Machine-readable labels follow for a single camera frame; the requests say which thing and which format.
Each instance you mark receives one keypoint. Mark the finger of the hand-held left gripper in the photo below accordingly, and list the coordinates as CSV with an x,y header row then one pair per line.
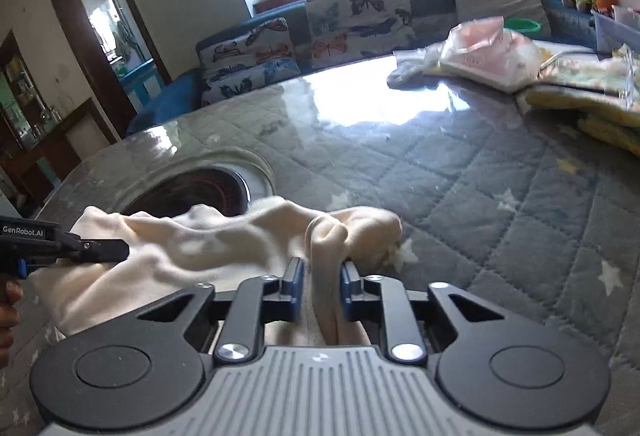
x,y
102,250

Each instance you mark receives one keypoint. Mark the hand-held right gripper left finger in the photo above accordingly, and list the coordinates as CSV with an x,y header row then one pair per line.
x,y
296,291

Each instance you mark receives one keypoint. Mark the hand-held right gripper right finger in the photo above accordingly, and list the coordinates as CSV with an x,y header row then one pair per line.
x,y
348,296

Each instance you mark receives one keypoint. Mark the cream garment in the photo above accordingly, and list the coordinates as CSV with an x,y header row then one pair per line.
x,y
200,251

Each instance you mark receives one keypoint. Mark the yellow patterned folded clothes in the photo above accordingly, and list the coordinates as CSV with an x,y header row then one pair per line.
x,y
590,86

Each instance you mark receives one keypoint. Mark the person's left hand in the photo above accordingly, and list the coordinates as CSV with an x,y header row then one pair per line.
x,y
7,316

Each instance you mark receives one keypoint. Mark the dark wooden cabinet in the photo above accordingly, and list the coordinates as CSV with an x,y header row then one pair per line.
x,y
35,151

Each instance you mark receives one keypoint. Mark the round black hotplate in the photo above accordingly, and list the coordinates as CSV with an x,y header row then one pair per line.
x,y
200,186

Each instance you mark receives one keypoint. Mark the grey quilted star table cover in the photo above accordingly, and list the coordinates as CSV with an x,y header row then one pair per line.
x,y
450,176

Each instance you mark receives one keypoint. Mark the blue sofa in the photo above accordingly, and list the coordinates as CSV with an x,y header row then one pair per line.
x,y
165,101

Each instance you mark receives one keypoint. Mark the blue cabinet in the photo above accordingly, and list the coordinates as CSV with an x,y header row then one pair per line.
x,y
137,84

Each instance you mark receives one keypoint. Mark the butterfly print cushion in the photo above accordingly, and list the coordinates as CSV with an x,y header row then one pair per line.
x,y
360,21
250,84
245,44

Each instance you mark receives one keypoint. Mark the grey folded garment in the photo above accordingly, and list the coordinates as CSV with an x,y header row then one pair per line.
x,y
410,71

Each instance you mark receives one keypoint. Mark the pink folded garment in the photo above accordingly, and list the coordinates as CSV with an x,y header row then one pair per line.
x,y
480,56

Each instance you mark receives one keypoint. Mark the green plastic basin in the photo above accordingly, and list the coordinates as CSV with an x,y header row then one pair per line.
x,y
522,24

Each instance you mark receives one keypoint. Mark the clear plastic storage box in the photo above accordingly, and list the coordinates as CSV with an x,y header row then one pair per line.
x,y
617,31

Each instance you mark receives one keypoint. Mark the orange plush toy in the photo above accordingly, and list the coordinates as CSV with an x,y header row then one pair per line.
x,y
606,1

